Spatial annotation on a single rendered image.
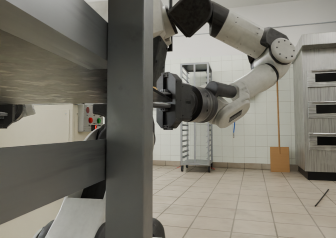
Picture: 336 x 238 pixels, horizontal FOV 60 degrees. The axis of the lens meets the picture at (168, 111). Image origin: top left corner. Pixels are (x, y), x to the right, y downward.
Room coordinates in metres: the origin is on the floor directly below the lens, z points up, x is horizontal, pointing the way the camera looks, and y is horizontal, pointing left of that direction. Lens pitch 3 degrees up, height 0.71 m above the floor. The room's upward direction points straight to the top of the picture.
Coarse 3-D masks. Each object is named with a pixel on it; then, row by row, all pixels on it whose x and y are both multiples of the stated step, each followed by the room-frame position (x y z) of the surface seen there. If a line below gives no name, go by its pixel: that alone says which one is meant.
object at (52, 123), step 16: (48, 112) 1.46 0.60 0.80; (64, 112) 1.44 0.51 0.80; (16, 128) 1.50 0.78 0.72; (32, 128) 1.48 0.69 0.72; (48, 128) 1.46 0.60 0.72; (64, 128) 1.44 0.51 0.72; (0, 144) 1.52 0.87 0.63; (16, 144) 1.50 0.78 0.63; (32, 144) 1.48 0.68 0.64; (48, 208) 1.46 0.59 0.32; (0, 224) 1.52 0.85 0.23; (16, 224) 1.50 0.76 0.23; (32, 224) 1.48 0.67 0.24
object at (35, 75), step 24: (0, 48) 0.20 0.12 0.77; (24, 48) 0.20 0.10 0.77; (0, 72) 0.28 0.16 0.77; (24, 72) 0.28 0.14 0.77; (48, 72) 0.28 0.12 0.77; (72, 72) 0.28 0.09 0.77; (96, 72) 0.28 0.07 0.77; (0, 96) 0.49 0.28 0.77; (24, 96) 0.49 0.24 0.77; (48, 96) 0.49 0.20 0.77; (72, 96) 0.49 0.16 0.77; (96, 96) 0.49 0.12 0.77; (168, 96) 0.58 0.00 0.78
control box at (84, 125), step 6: (78, 108) 1.48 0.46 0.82; (84, 108) 1.49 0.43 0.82; (90, 108) 1.55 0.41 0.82; (78, 114) 1.48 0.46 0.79; (84, 114) 1.49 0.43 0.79; (90, 114) 1.55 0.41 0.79; (78, 120) 1.48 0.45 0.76; (84, 120) 1.49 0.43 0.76; (96, 120) 1.63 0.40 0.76; (102, 120) 1.70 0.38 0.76; (78, 126) 1.48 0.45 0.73; (84, 126) 1.49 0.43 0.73; (90, 126) 1.56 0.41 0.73; (96, 126) 1.62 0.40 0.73
